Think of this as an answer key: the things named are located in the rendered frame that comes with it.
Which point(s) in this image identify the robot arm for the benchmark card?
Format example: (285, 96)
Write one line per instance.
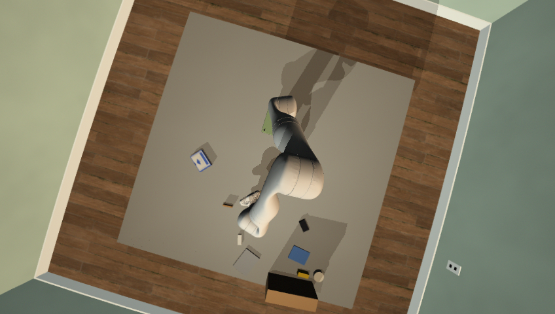
(299, 177)

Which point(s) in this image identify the blue flat square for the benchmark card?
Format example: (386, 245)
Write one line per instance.
(299, 255)

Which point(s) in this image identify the grey flat board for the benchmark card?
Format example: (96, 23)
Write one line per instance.
(246, 261)

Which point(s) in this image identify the small brown block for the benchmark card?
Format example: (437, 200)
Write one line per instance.
(228, 204)

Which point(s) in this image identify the small black block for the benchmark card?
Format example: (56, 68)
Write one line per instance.
(304, 225)

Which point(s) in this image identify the blue and white box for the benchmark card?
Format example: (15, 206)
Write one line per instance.
(200, 160)

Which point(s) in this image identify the beige table with dark legs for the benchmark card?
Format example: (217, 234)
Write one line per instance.
(208, 108)

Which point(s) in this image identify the yellow block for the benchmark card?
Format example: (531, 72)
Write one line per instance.
(303, 274)

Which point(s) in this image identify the beige cylinder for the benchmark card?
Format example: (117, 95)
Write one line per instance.
(318, 276)

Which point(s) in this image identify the large brown box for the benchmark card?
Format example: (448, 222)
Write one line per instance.
(291, 301)

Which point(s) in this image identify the white wall socket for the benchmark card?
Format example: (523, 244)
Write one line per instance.
(454, 268)

